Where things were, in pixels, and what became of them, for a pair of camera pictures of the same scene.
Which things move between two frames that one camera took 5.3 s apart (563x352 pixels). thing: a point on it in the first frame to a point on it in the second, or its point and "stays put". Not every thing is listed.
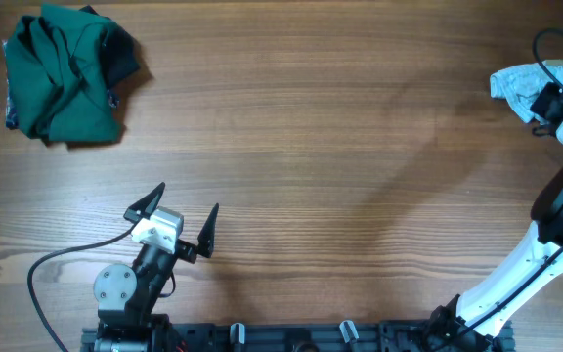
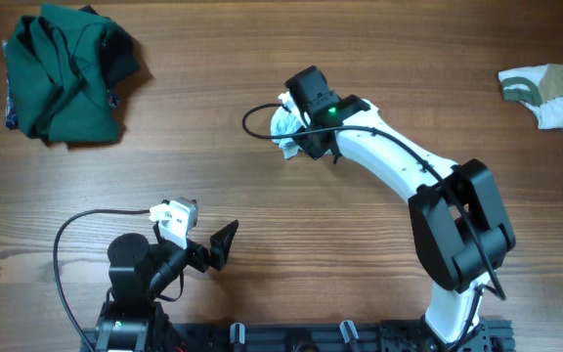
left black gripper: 186,250 to 216,251
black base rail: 304,336 stays put
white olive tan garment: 555,62 to 549,90
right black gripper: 542,105 to 307,147
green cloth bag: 64,67 stays put
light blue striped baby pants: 521,84 to 285,123
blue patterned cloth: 12,114 stays put
